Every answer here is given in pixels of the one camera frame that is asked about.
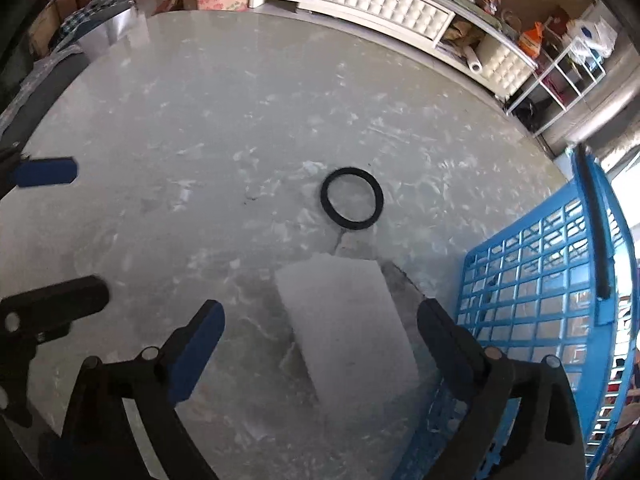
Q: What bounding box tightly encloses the white tufted TV cabinet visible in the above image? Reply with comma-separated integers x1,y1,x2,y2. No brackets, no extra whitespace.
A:
248,0,537,101

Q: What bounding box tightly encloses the black rubber ring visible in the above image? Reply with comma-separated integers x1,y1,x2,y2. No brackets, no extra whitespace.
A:
319,166,385,232

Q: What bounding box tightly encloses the white metal shelf rack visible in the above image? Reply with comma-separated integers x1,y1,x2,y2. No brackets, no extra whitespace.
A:
506,3,617,136

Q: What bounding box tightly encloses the white paper roll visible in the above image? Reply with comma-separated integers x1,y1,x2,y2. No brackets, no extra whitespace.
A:
462,46,483,75

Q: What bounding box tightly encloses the blue plastic basket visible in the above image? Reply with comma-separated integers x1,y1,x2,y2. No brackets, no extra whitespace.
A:
395,145,639,479

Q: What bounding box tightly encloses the orange snack bag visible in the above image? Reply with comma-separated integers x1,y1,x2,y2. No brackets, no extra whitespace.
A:
518,22,544,60

